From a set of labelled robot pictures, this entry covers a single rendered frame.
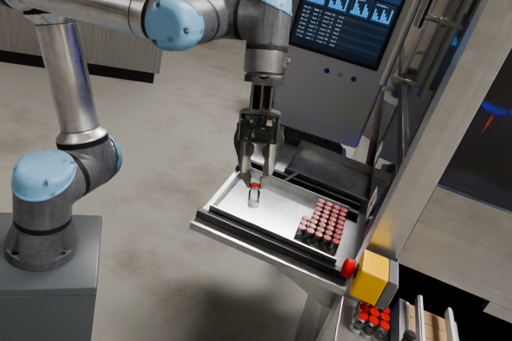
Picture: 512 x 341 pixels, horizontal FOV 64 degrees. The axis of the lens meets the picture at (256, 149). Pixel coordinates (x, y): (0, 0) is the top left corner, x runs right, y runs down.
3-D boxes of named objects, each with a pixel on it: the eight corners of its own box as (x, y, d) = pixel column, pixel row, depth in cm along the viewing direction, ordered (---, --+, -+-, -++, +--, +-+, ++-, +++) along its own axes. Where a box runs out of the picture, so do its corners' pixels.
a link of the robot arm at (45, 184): (-2, 215, 86) (-5, 161, 80) (47, 187, 98) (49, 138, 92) (43, 239, 84) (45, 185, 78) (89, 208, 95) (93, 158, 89)
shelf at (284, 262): (384, 180, 156) (386, 175, 155) (374, 310, 94) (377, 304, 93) (267, 135, 164) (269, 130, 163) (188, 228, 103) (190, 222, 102)
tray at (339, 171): (385, 180, 150) (389, 173, 149) (383, 217, 128) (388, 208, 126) (299, 148, 156) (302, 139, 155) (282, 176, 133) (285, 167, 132)
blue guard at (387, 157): (388, 71, 264) (400, 44, 256) (367, 240, 93) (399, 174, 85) (387, 71, 264) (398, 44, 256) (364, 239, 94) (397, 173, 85)
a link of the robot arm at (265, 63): (247, 50, 77) (290, 54, 76) (244, 75, 77) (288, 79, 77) (243, 47, 69) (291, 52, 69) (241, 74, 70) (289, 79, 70)
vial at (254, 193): (258, 205, 81) (260, 184, 80) (258, 208, 78) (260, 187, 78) (248, 204, 81) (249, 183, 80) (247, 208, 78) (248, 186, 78)
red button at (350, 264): (357, 273, 86) (364, 259, 84) (356, 286, 82) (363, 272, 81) (340, 266, 87) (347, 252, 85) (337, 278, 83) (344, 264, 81)
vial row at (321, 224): (328, 215, 120) (333, 203, 118) (316, 251, 104) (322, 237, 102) (321, 213, 120) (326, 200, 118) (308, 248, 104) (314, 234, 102)
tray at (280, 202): (345, 216, 122) (350, 206, 121) (332, 270, 99) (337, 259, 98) (241, 173, 128) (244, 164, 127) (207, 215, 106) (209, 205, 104)
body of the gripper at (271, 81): (235, 144, 71) (240, 73, 69) (239, 137, 79) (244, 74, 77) (279, 148, 71) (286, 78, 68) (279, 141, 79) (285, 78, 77)
